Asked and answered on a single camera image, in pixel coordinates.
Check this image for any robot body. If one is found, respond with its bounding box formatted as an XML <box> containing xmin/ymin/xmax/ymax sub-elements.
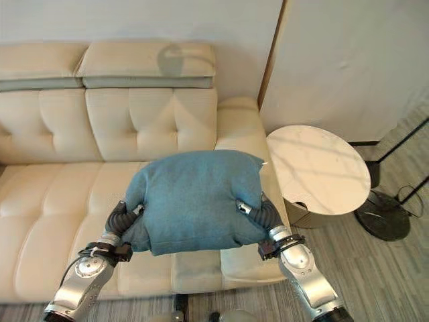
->
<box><xmin>170</xmin><ymin>293</ymin><xmax>258</xmax><ymax>322</ymax></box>

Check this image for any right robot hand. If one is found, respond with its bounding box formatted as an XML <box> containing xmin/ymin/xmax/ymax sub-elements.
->
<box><xmin>235</xmin><ymin>196</ymin><xmax>284</xmax><ymax>233</ymax></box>

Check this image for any round white marble side table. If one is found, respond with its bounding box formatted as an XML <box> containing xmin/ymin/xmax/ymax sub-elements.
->
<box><xmin>266</xmin><ymin>124</ymin><xmax>372</xmax><ymax>229</ymax></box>

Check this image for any black floor lamp stand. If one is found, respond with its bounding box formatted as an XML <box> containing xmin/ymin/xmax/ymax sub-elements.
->
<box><xmin>354</xmin><ymin>115</ymin><xmax>429</xmax><ymax>242</ymax></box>

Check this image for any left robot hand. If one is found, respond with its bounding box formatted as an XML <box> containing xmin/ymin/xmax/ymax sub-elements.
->
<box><xmin>105</xmin><ymin>199</ymin><xmax>145</xmax><ymax>243</ymax></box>

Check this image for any black power cable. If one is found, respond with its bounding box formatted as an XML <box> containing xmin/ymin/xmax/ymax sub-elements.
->
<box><xmin>368</xmin><ymin>184</ymin><xmax>425</xmax><ymax>218</ymax></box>

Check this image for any blue cushion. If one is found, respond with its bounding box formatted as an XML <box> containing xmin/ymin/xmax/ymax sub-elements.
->
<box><xmin>121</xmin><ymin>149</ymin><xmax>268</xmax><ymax>257</ymax></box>

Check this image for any cream leather sofa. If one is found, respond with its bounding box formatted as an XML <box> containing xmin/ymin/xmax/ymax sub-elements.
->
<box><xmin>0</xmin><ymin>41</ymin><xmax>293</xmax><ymax>301</ymax></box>

